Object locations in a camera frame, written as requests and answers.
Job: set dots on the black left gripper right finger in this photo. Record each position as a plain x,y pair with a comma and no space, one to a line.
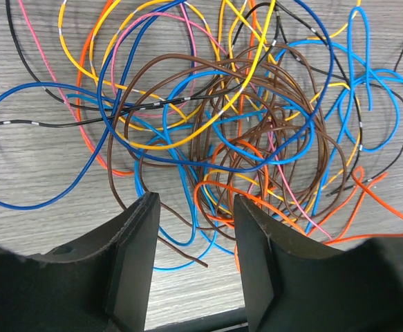
294,283

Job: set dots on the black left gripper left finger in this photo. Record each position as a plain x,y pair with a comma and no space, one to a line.
99,281

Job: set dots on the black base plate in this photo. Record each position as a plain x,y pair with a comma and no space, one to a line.
234,320

